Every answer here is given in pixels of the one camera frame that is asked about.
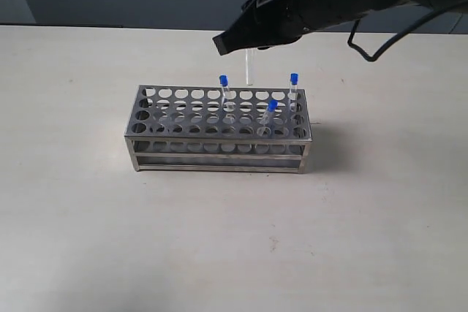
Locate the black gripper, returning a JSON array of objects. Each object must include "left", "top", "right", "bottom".
[{"left": 213, "top": 0, "right": 351, "bottom": 56}]

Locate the blue capped test tube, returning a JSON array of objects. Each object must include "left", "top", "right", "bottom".
[
  {"left": 219, "top": 75, "right": 235, "bottom": 124},
  {"left": 288, "top": 72, "right": 299, "bottom": 113},
  {"left": 257, "top": 99, "right": 278, "bottom": 137},
  {"left": 245, "top": 49, "right": 254, "bottom": 86}
]

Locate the stainless steel test tube rack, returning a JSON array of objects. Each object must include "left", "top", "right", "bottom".
[{"left": 124, "top": 85, "right": 313, "bottom": 173}]

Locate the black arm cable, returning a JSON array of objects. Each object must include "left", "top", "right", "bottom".
[{"left": 346, "top": 0, "right": 468, "bottom": 63}]

